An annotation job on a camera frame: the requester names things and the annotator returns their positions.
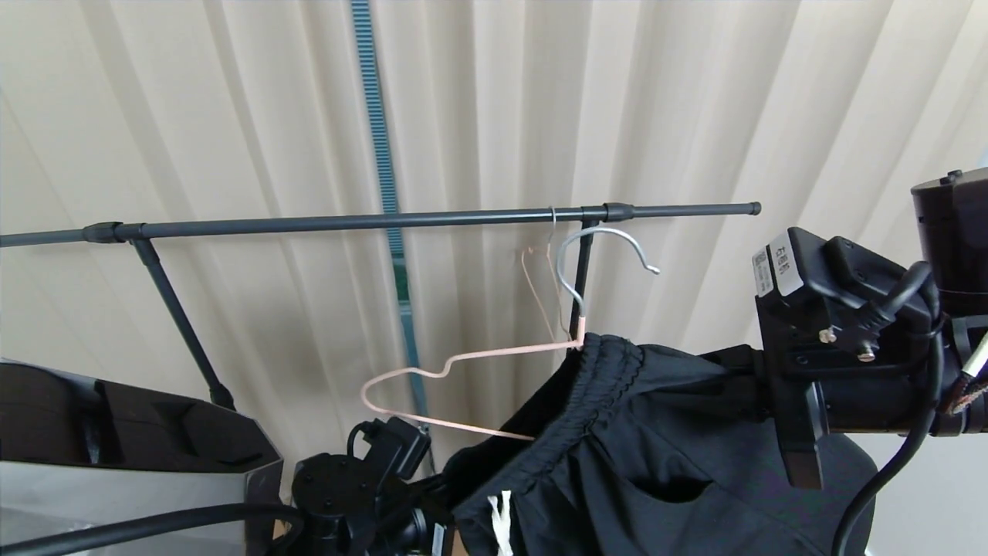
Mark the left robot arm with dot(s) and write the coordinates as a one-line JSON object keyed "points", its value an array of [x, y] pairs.
{"points": [[116, 432]]}

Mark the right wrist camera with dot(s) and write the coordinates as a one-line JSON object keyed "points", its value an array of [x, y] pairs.
{"points": [[818, 270]]}

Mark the black clothes rack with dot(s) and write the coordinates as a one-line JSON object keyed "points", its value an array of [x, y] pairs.
{"points": [[309, 224]]}

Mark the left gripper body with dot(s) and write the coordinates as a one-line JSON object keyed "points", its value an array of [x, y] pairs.
{"points": [[417, 525]]}

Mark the pink clothes hanger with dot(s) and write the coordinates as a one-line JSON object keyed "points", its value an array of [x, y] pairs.
{"points": [[553, 232], [502, 352]]}

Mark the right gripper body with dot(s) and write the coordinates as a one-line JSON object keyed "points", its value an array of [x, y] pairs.
{"points": [[872, 401]]}

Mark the black shorts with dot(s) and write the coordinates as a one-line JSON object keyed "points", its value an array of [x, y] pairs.
{"points": [[656, 432]]}

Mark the beige curtain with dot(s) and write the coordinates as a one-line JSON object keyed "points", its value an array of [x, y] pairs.
{"points": [[231, 116]]}

